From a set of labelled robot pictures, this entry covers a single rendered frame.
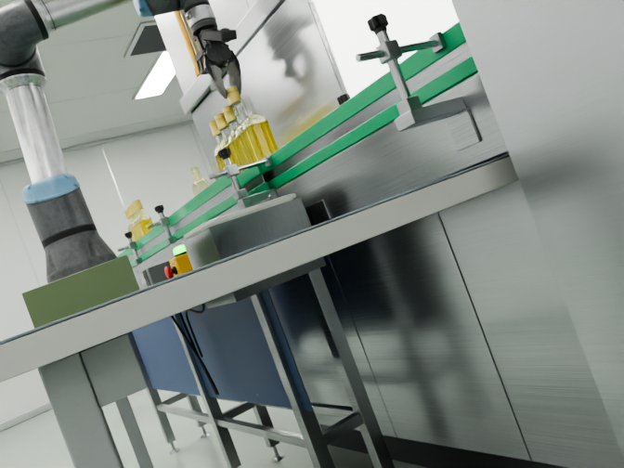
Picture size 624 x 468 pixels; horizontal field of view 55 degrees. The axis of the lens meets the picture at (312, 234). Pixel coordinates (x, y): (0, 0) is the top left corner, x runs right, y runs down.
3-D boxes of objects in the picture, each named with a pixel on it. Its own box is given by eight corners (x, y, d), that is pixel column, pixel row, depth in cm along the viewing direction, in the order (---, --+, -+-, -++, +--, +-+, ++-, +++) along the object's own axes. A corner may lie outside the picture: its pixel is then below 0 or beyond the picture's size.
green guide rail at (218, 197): (245, 199, 148) (233, 168, 148) (241, 200, 147) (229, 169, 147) (110, 281, 298) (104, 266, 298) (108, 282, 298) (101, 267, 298)
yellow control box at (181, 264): (205, 273, 178) (196, 249, 178) (182, 281, 174) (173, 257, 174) (198, 276, 184) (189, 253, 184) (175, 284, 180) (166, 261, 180)
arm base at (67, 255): (41, 289, 123) (23, 243, 123) (59, 290, 138) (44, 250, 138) (113, 260, 126) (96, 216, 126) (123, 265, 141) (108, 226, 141)
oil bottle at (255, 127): (293, 186, 157) (265, 110, 157) (275, 191, 154) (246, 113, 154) (284, 191, 162) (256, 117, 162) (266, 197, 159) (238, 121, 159)
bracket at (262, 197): (286, 214, 147) (276, 187, 147) (253, 225, 142) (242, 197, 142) (279, 216, 150) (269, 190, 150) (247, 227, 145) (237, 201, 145)
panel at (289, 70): (490, 27, 109) (423, -150, 109) (479, 29, 107) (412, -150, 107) (277, 167, 186) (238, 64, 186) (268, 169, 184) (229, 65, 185)
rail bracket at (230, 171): (281, 185, 148) (264, 137, 148) (221, 203, 140) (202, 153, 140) (277, 188, 151) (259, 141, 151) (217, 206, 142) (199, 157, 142)
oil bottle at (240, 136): (284, 191, 162) (256, 117, 162) (266, 197, 159) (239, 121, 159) (275, 196, 167) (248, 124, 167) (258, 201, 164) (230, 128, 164)
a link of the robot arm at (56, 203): (37, 240, 124) (13, 179, 125) (44, 249, 137) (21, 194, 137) (95, 219, 129) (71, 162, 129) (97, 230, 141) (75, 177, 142)
